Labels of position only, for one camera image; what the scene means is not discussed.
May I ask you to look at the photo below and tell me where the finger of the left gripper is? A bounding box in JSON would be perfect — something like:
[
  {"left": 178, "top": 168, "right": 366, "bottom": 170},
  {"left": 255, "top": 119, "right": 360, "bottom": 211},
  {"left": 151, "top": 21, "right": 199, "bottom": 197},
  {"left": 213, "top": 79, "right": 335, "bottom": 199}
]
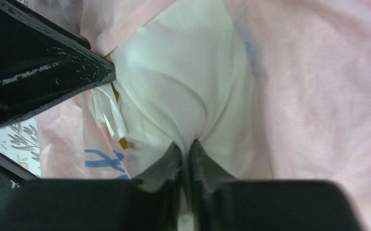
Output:
[{"left": 0, "top": 0, "right": 115, "bottom": 128}]

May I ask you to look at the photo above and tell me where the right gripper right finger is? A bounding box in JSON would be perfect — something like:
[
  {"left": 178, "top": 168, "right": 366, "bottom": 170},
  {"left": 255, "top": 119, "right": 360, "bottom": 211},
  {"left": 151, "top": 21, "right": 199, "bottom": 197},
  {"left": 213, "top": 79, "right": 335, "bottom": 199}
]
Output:
[{"left": 189, "top": 141, "right": 362, "bottom": 231}]

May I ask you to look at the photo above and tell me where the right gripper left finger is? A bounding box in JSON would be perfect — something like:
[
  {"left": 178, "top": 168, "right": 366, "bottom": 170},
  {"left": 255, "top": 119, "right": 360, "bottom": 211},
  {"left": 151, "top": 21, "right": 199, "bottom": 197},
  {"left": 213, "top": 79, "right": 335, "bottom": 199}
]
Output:
[{"left": 0, "top": 144, "right": 182, "bottom": 231}]

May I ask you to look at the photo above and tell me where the white pillow yellow trim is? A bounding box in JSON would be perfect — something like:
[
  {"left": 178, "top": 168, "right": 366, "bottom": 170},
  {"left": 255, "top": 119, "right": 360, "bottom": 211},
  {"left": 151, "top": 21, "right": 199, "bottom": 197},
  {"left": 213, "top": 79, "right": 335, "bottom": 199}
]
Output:
[{"left": 88, "top": 0, "right": 263, "bottom": 231}]

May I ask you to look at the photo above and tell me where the pink pillowcase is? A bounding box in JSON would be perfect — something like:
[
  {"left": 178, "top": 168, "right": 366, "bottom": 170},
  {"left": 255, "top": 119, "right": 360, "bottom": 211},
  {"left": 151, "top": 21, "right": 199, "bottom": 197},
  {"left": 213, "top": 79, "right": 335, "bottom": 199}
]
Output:
[{"left": 29, "top": 0, "right": 371, "bottom": 231}]

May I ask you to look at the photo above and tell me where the floral bed sheet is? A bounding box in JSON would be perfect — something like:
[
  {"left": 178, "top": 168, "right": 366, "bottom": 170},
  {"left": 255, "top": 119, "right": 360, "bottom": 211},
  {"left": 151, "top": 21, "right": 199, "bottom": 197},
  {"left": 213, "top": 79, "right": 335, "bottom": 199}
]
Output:
[{"left": 0, "top": 117, "right": 41, "bottom": 179}]

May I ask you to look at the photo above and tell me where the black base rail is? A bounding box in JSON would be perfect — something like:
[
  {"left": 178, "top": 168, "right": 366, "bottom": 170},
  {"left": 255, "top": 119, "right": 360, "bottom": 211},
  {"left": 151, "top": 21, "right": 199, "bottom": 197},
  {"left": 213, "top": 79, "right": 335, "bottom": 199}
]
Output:
[{"left": 0, "top": 140, "right": 40, "bottom": 231}]

